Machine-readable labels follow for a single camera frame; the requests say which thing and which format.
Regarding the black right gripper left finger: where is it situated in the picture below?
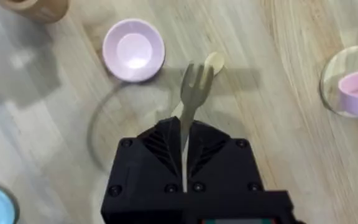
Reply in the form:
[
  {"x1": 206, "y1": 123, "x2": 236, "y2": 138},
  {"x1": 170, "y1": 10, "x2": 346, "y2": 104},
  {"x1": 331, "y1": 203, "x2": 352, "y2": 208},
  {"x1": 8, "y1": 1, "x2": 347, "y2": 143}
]
[{"x1": 101, "y1": 116, "x2": 186, "y2": 215}]

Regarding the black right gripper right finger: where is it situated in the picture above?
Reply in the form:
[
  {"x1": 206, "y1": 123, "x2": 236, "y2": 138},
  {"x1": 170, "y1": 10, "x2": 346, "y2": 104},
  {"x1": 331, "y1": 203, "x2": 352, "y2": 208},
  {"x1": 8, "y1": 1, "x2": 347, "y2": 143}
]
[{"x1": 186, "y1": 120, "x2": 264, "y2": 200}]

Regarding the clear glass plate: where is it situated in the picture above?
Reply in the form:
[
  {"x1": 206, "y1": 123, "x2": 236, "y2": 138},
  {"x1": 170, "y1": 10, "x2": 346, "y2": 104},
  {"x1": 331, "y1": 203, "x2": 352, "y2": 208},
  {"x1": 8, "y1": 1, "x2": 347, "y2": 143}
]
[{"x1": 319, "y1": 45, "x2": 358, "y2": 119}]

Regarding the wooden fork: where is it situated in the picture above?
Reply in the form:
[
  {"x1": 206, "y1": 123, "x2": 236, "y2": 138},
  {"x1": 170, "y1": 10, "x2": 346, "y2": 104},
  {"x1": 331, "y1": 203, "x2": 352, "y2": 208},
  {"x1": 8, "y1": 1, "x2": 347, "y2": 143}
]
[{"x1": 178, "y1": 63, "x2": 214, "y2": 154}]

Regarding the wooden spoon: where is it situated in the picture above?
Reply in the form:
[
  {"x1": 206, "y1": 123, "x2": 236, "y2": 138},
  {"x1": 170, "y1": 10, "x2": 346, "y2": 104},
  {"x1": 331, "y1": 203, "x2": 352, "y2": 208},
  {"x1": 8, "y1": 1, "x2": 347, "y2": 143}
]
[{"x1": 170, "y1": 52, "x2": 226, "y2": 118}]

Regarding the pink bowl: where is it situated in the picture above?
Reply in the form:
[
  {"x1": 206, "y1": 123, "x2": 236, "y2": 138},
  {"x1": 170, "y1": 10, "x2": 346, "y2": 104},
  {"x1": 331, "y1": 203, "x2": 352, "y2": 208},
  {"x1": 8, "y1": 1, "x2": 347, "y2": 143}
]
[{"x1": 101, "y1": 18, "x2": 167, "y2": 83}]

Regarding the tan cup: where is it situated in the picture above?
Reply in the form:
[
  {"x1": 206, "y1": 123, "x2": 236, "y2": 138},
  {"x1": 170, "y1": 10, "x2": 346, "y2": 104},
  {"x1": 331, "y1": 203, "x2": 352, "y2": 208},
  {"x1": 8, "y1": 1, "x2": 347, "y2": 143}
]
[{"x1": 0, "y1": 0, "x2": 70, "y2": 23}]

